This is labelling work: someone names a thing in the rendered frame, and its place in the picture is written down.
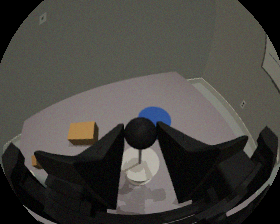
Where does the blue cylinder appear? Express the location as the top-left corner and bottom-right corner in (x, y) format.
(137, 107), (171, 127)

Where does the glass french press with plunger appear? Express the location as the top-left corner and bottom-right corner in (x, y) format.
(121, 117), (160, 185)

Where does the brown cube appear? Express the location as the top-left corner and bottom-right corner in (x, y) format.
(31, 156), (43, 169)

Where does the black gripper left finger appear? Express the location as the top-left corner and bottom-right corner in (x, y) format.
(34, 124), (125, 210)

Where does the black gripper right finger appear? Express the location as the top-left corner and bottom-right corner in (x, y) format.
(156, 121), (248, 204)

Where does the tan rectangular block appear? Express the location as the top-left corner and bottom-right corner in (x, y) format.
(67, 121), (99, 145)

